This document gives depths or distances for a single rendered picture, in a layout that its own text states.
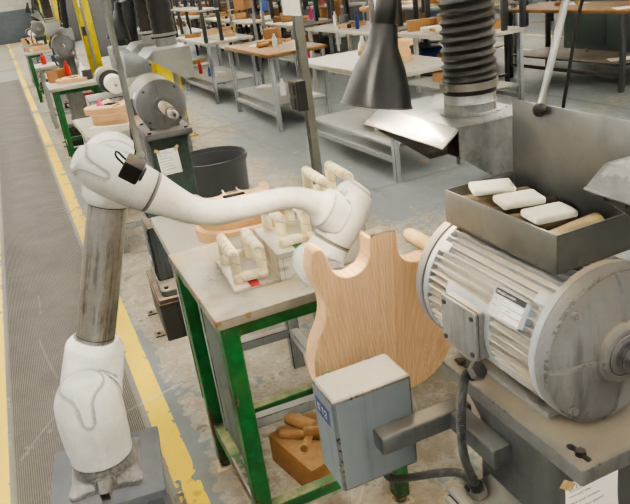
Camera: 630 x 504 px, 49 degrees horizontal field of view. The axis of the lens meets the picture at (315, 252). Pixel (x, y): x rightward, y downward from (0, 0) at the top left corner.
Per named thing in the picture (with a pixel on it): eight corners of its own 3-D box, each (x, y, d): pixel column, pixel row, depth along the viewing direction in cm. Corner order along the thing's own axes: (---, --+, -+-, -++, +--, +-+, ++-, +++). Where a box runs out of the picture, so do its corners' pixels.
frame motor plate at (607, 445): (702, 430, 108) (704, 410, 106) (581, 488, 100) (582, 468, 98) (543, 335, 139) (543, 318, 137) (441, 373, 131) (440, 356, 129)
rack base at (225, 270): (282, 281, 216) (281, 278, 216) (235, 294, 212) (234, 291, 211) (257, 253, 240) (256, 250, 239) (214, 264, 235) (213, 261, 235)
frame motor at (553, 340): (684, 400, 110) (698, 251, 100) (549, 462, 102) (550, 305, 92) (517, 304, 146) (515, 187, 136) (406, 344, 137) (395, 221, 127)
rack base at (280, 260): (330, 268, 220) (326, 242, 217) (281, 282, 216) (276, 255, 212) (300, 242, 244) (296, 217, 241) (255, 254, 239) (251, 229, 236)
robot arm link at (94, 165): (164, 171, 155) (158, 158, 167) (86, 135, 148) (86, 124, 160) (138, 222, 157) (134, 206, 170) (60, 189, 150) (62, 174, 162)
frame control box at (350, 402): (487, 521, 126) (482, 403, 116) (383, 570, 119) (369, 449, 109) (415, 447, 147) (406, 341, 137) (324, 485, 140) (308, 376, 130)
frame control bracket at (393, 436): (472, 421, 131) (471, 403, 130) (384, 457, 125) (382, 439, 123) (460, 410, 134) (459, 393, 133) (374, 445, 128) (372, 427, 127)
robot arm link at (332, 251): (301, 286, 174) (325, 240, 172) (278, 265, 187) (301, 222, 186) (334, 300, 179) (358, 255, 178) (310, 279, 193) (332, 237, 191)
